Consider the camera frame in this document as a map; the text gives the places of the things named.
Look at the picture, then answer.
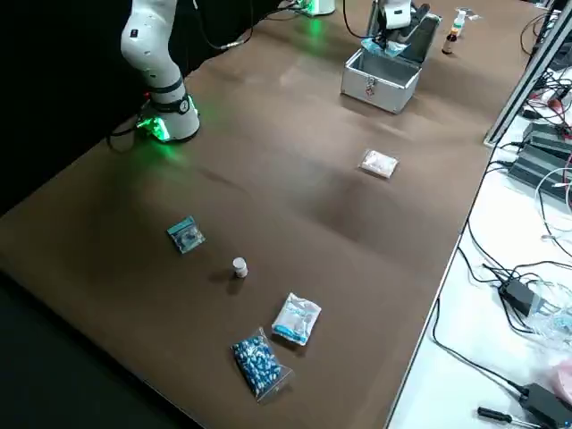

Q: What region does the black cable with silver connector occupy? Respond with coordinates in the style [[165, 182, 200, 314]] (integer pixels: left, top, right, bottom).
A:
[[194, 0, 309, 49]]

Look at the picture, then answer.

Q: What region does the blue white capsule bag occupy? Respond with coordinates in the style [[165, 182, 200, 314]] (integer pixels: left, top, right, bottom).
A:
[[230, 327, 296, 405]]

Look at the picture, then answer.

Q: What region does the grey power supply box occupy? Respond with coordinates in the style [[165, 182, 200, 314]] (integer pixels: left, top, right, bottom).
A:
[[522, 122, 572, 156], [509, 142, 572, 202]]

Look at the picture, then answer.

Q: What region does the aluminium medicine case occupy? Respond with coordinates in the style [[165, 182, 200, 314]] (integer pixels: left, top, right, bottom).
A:
[[340, 0, 442, 115]]

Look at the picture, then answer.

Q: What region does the white cable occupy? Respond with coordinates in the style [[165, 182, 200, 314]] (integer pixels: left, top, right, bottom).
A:
[[534, 168, 572, 245]]

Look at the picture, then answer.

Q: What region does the white cotton packet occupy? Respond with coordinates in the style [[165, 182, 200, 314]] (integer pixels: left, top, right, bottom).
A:
[[357, 148, 400, 181]]

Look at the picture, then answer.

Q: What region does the small teal packet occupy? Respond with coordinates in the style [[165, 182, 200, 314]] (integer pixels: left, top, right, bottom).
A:
[[165, 215, 207, 256]]

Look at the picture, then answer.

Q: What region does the clear plastic bag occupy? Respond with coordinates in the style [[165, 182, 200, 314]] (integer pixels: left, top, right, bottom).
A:
[[526, 285, 572, 349]]

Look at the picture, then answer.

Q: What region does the black power adapter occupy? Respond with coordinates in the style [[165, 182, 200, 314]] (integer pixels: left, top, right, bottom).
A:
[[498, 279, 537, 314], [520, 383, 572, 429]]

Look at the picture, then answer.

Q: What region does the black base cable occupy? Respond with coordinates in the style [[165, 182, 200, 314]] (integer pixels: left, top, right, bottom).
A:
[[105, 120, 148, 154]]

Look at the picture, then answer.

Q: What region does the black handled screwdriver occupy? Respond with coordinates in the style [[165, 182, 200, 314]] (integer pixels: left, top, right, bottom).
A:
[[476, 405, 533, 426]]

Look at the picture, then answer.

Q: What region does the pink plastic item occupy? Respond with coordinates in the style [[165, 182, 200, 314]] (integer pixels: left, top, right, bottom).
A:
[[547, 361, 572, 400]]

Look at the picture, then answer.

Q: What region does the aluminium frame profile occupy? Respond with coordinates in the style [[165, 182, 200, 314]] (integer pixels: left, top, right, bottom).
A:
[[484, 0, 572, 147]]

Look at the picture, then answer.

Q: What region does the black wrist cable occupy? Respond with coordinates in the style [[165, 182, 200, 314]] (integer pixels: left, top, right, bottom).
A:
[[341, 0, 370, 40]]

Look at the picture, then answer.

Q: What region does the blue clear gauze packet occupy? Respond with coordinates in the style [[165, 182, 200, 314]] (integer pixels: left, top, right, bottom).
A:
[[359, 37, 413, 59]]

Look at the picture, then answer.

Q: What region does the brown bottle with orange cap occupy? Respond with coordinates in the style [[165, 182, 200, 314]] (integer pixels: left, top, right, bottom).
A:
[[441, 26, 462, 56]]

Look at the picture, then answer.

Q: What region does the white packet with blue print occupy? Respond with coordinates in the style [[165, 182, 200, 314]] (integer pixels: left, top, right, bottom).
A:
[[271, 292, 323, 348]]

